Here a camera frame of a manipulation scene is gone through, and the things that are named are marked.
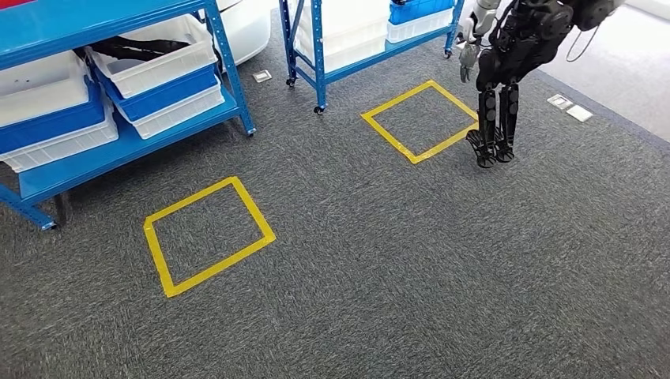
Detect blue metal shelf rack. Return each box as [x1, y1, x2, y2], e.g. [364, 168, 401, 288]
[0, 0, 258, 232]
[277, 0, 466, 116]

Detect yellow floor tape square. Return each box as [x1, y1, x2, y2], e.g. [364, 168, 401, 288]
[143, 176, 277, 298]
[360, 79, 480, 165]

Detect white car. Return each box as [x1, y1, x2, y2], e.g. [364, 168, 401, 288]
[214, 0, 273, 66]

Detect blue plastic crate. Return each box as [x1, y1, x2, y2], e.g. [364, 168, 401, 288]
[0, 78, 107, 156]
[94, 63, 221, 123]
[388, 0, 455, 26]

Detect black humanoid robot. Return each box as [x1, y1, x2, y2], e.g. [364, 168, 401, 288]
[457, 0, 627, 170]

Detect black plastic parts in crate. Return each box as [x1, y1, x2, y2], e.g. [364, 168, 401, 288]
[86, 35, 190, 62]

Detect white floor plate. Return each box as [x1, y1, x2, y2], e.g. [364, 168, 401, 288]
[566, 104, 595, 123]

